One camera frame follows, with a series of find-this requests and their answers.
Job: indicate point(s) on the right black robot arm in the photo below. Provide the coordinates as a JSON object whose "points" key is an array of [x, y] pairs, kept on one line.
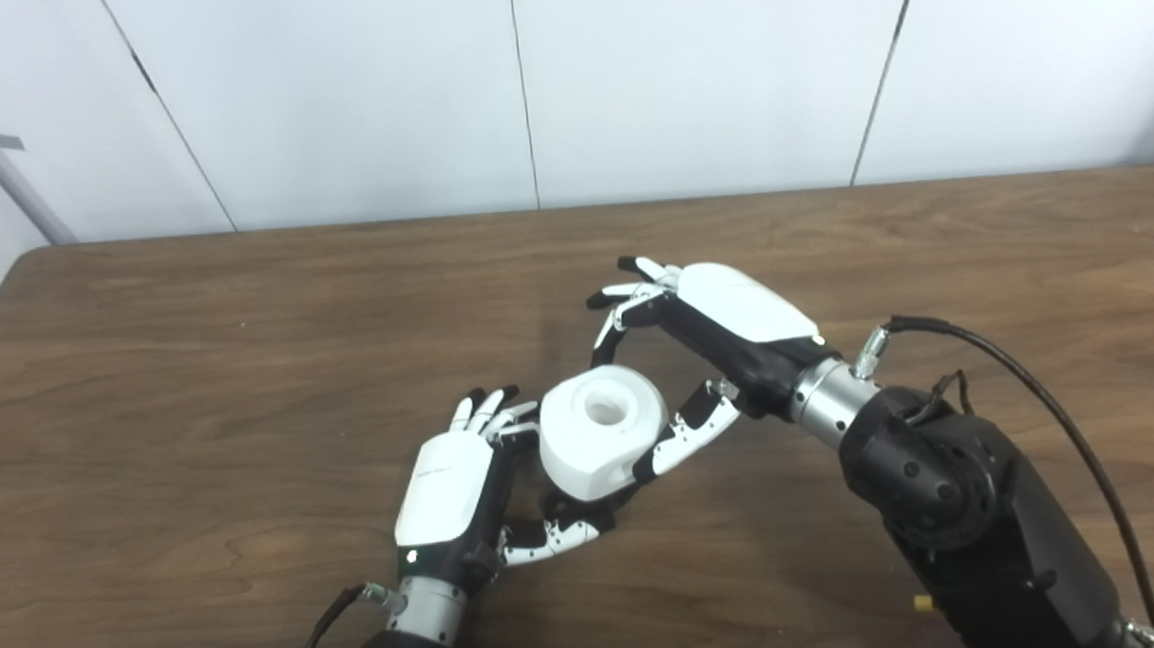
{"points": [[970, 520]]}

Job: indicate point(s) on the round white piece with holes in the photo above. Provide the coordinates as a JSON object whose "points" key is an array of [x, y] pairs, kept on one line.
{"points": [[595, 453]]}

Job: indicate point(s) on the black flanged holder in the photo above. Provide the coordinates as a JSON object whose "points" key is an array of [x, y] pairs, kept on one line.
{"points": [[618, 507]]}

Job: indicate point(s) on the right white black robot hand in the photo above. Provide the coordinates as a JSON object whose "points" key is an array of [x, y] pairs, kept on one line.
{"points": [[746, 304]]}

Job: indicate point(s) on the small grey wall label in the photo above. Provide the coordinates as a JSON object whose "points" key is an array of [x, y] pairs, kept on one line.
{"points": [[8, 141]]}

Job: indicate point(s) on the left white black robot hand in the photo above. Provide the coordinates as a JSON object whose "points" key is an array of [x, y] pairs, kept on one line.
{"points": [[442, 493]]}

